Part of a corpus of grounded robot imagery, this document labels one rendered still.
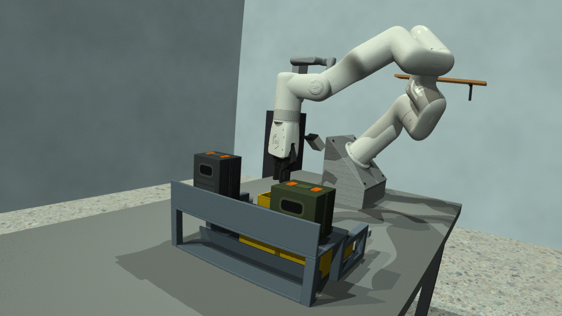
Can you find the dark green case with handle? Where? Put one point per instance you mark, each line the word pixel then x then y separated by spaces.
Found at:
pixel 305 200

